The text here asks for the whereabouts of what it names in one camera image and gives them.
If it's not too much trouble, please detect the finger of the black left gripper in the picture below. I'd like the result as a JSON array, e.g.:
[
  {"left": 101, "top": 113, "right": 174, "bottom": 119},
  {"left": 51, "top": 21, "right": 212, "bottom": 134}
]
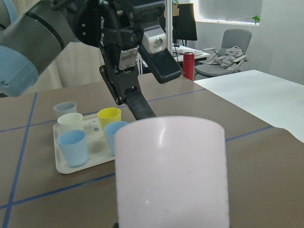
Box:
[
  {"left": 125, "top": 89, "right": 156, "bottom": 120},
  {"left": 139, "top": 45, "right": 182, "bottom": 84}
]

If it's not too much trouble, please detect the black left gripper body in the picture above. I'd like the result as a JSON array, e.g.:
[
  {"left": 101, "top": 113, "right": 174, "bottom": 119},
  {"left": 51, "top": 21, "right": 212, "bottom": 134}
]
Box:
[{"left": 72, "top": 0, "right": 165, "bottom": 105}]

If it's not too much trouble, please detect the yellow cup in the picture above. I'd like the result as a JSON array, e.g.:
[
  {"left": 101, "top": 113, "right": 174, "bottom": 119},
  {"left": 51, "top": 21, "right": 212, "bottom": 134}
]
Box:
[{"left": 97, "top": 107, "right": 121, "bottom": 138}]

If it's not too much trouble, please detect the light blue cup front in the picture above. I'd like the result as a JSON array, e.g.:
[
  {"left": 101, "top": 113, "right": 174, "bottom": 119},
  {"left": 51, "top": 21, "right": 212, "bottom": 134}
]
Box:
[{"left": 104, "top": 121, "right": 129, "bottom": 156}]

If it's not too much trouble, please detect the light blue cup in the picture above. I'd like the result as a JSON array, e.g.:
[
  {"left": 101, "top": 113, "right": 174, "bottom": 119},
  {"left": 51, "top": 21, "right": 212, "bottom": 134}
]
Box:
[
  {"left": 57, "top": 130, "right": 88, "bottom": 168},
  {"left": 104, "top": 121, "right": 129, "bottom": 156}
]

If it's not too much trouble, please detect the pink cup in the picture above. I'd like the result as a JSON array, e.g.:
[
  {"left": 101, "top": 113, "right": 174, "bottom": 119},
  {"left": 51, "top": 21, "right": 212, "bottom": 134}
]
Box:
[{"left": 115, "top": 116, "right": 230, "bottom": 228}]

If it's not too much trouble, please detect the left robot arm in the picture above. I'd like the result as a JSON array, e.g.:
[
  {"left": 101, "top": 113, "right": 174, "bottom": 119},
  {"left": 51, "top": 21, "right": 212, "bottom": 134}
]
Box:
[{"left": 0, "top": 0, "right": 182, "bottom": 120}]

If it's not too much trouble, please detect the cream white cup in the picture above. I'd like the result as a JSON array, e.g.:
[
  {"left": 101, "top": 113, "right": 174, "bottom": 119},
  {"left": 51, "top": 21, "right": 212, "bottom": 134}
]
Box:
[{"left": 57, "top": 113, "right": 84, "bottom": 133}]

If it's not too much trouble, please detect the grey cup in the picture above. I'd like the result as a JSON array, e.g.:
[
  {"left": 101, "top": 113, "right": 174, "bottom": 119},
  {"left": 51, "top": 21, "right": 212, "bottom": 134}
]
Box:
[{"left": 53, "top": 101, "right": 77, "bottom": 118}]

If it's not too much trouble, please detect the light blue cup rear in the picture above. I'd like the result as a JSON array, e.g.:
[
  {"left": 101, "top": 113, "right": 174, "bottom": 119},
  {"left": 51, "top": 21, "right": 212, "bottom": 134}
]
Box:
[{"left": 57, "top": 130, "right": 88, "bottom": 168}]

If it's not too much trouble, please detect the red thermos bottle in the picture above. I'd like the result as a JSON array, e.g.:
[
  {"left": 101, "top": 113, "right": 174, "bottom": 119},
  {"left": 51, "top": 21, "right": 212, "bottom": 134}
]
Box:
[{"left": 183, "top": 52, "right": 195, "bottom": 81}]

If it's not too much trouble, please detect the black computer monitor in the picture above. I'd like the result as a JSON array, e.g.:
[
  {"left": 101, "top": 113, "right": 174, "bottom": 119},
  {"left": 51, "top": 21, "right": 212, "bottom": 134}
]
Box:
[{"left": 172, "top": 3, "right": 197, "bottom": 43}]

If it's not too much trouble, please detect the cream plastic tray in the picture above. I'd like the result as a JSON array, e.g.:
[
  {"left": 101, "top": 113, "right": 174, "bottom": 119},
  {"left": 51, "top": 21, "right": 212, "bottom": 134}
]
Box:
[{"left": 53, "top": 114, "right": 114, "bottom": 174}]

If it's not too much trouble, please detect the beige cloth on chair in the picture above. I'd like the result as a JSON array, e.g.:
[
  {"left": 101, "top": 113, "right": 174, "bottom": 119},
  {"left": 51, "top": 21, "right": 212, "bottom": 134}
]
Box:
[{"left": 204, "top": 46, "right": 247, "bottom": 72}]

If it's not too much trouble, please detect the grey office chair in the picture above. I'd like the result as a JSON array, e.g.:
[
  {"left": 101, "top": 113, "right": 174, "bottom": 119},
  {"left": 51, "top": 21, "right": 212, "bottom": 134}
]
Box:
[{"left": 194, "top": 28, "right": 252, "bottom": 80}]

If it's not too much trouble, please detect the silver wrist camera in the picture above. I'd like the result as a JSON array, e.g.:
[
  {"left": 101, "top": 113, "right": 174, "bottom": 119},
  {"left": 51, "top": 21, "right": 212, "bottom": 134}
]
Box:
[{"left": 142, "top": 27, "right": 166, "bottom": 54}]

